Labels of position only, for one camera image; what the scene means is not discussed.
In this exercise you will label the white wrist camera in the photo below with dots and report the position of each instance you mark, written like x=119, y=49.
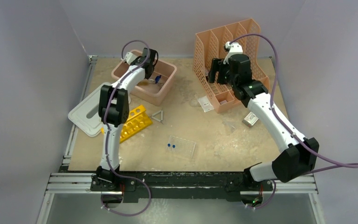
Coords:
x=129, y=58
x=232, y=48

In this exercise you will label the peach mesh file organizer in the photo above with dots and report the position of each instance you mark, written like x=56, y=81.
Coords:
x=209, y=44

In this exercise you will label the small white red box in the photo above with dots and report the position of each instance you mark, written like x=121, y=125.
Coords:
x=250, y=119

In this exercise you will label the small white plastic bag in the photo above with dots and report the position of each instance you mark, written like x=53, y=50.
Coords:
x=205, y=104

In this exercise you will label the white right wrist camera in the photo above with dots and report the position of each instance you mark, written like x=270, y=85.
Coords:
x=232, y=48

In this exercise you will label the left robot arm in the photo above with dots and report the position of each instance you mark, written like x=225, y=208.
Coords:
x=107, y=171

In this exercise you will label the aluminium frame rail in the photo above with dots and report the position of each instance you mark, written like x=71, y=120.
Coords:
x=69, y=183

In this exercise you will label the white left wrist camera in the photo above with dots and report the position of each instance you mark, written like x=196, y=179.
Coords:
x=129, y=58

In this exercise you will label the clear plastic well plate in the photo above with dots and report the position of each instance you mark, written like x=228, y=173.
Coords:
x=184, y=148

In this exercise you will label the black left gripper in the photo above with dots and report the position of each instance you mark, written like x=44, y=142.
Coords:
x=138, y=60

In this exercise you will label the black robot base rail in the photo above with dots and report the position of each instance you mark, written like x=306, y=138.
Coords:
x=134, y=185

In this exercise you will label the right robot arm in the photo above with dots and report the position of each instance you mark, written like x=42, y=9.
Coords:
x=297, y=154

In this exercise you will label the yellow test tube rack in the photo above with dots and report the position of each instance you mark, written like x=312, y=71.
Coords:
x=137, y=121

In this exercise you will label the blue polyhedral object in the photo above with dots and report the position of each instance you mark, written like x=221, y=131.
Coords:
x=157, y=79

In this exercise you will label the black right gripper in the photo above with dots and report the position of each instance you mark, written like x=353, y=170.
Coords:
x=217, y=66

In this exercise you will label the pink plastic bin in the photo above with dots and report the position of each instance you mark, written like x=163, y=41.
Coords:
x=160, y=85

